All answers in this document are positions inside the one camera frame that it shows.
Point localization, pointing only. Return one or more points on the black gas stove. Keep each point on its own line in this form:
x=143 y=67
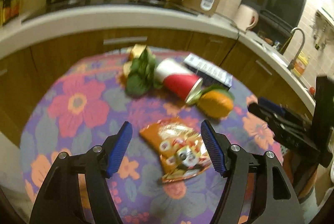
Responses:
x=60 y=5

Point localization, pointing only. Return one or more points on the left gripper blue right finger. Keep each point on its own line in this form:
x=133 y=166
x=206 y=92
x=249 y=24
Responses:
x=274 y=199

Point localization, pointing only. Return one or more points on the white countertop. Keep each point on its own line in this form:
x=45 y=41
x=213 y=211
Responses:
x=18 y=35

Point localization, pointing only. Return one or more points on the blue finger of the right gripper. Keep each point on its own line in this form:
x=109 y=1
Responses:
x=271 y=106

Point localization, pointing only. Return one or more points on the red tomato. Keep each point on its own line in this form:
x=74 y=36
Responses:
x=312 y=90

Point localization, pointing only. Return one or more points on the orange snack bag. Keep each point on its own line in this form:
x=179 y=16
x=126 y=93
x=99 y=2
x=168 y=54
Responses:
x=180 y=148

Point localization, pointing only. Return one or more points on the floral purple tablecloth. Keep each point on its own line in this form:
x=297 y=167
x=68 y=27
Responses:
x=86 y=105

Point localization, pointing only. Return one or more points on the red white paper cup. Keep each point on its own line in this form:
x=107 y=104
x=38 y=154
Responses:
x=178 y=79

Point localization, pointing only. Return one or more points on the white electric kettle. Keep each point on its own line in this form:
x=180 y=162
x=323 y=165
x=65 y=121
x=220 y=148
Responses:
x=246 y=18

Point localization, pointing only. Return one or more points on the white blue carton box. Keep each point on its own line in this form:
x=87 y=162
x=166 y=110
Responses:
x=209 y=72

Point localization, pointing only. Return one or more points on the green leafy vegetable scraps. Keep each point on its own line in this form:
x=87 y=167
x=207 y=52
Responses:
x=141 y=78

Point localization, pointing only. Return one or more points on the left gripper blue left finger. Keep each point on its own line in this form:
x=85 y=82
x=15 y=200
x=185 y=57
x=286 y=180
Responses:
x=58 y=200

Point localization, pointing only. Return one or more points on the orange fruit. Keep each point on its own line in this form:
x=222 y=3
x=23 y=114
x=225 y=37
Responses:
x=216 y=104

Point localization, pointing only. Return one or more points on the bread piece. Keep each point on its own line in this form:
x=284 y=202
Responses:
x=134 y=52

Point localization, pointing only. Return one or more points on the yellow oil bottle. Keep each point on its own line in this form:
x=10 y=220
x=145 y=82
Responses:
x=300 y=64

